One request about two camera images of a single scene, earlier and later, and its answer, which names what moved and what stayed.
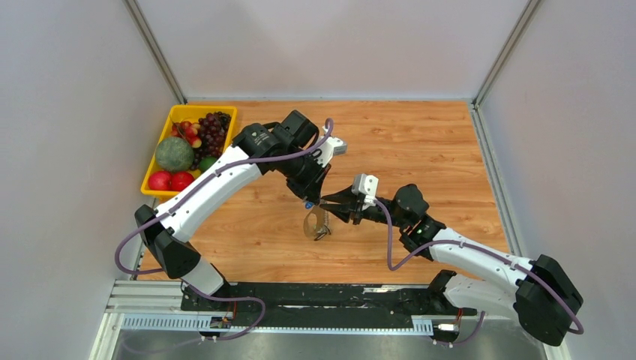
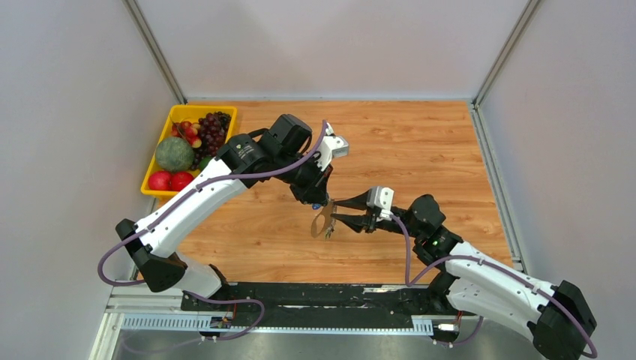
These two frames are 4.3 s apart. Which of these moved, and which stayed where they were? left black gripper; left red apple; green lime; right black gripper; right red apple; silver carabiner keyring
Moved: right black gripper; silver carabiner keyring
Stayed: left red apple; green lime; left black gripper; right red apple
